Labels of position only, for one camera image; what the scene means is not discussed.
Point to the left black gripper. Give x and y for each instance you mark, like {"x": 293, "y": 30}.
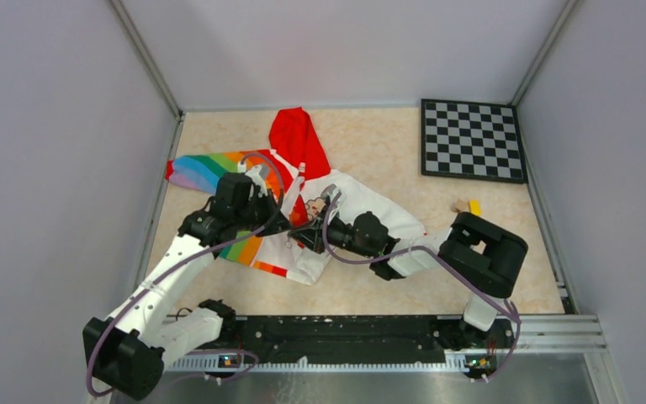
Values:
{"x": 267, "y": 199}

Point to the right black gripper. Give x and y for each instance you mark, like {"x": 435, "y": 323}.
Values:
{"x": 311, "y": 236}

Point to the rainbow white red hooded jacket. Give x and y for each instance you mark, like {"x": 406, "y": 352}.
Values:
{"x": 297, "y": 153}

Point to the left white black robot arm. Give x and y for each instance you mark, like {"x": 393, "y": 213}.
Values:
{"x": 156, "y": 301}

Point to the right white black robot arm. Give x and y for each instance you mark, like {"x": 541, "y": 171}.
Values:
{"x": 484, "y": 257}

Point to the small wooden block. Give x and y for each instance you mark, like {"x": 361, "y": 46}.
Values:
{"x": 460, "y": 205}

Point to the small yellow block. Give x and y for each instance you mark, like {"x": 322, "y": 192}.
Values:
{"x": 475, "y": 207}

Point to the black white checkerboard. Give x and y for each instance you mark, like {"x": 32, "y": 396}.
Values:
{"x": 471, "y": 140}

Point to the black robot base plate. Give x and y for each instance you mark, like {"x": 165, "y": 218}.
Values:
{"x": 407, "y": 339}

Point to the aluminium frame rail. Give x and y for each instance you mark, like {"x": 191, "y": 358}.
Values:
{"x": 549, "y": 339}

